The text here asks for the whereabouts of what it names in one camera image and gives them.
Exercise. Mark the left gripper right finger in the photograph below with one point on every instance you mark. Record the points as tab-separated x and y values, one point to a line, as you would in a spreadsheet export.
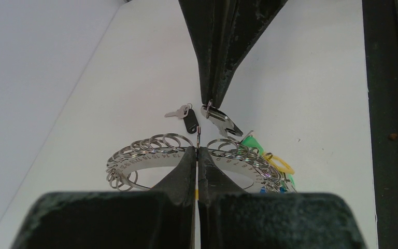
233	218

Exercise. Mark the large keyring with yellow handle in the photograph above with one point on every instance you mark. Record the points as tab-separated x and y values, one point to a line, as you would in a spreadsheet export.
168	150

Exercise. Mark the green key tag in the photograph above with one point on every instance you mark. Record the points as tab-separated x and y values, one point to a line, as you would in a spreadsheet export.
252	142

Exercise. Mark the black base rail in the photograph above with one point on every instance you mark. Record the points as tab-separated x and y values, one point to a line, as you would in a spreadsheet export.
380	22

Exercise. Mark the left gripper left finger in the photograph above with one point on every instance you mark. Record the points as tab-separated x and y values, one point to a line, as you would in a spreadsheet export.
162	217

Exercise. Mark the yellow key tag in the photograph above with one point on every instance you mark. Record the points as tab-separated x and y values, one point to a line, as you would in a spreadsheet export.
278	163

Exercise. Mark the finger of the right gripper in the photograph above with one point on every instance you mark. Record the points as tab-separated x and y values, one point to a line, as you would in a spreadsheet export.
209	24
246	21

